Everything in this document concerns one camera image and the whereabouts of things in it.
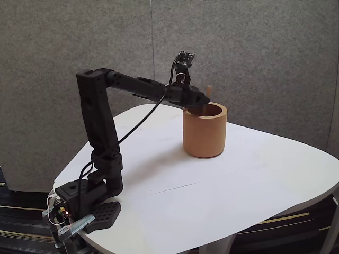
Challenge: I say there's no light wooden pen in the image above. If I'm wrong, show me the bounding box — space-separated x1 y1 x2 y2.
200 85 212 116

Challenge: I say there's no brown cork pen holder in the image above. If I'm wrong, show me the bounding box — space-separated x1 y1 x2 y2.
182 102 228 159

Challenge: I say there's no grey metal table clamp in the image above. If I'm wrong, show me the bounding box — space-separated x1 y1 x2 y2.
42 208 96 249

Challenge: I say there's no white table leg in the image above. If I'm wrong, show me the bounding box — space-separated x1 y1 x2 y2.
319 194 339 254

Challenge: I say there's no bare camera circuit board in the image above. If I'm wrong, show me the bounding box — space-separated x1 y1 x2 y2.
175 50 197 69

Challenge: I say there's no thick black camera cable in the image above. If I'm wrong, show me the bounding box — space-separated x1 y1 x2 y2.
76 57 179 215

